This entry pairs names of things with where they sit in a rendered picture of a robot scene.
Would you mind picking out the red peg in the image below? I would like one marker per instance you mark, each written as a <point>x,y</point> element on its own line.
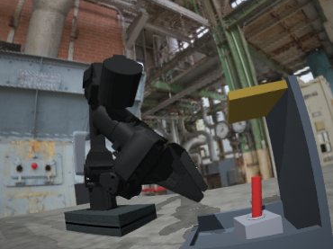
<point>256,196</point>

